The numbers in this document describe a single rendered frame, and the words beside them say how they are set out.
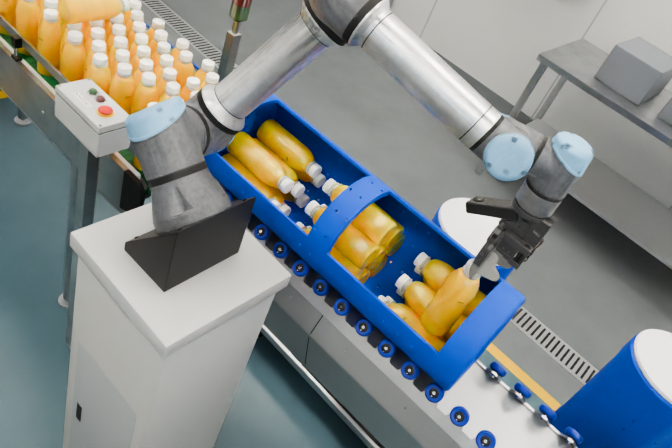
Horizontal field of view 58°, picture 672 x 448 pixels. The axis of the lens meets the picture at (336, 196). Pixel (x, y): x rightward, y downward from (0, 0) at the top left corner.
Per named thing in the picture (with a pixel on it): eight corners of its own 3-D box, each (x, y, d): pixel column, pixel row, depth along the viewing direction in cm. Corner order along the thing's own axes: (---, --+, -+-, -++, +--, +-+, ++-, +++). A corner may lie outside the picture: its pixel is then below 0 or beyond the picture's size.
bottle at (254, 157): (222, 149, 162) (269, 191, 155) (238, 128, 161) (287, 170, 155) (235, 155, 168) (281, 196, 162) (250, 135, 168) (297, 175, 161)
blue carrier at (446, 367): (431, 411, 142) (481, 349, 122) (193, 185, 172) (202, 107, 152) (492, 342, 160) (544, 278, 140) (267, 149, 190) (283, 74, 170)
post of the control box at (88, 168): (71, 350, 224) (89, 138, 163) (65, 342, 226) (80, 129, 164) (81, 344, 227) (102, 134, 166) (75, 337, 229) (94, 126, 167)
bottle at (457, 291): (419, 307, 142) (455, 255, 131) (446, 315, 144) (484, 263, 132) (421, 331, 137) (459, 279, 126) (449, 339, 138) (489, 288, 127)
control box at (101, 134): (96, 158, 158) (99, 127, 152) (53, 115, 165) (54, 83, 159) (129, 148, 165) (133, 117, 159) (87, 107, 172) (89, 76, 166)
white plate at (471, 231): (446, 185, 195) (445, 187, 196) (432, 236, 173) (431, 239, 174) (525, 221, 194) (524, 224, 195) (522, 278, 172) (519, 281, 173)
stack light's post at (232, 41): (182, 250, 277) (234, 36, 209) (177, 244, 278) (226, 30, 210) (189, 247, 279) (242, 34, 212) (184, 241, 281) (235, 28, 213)
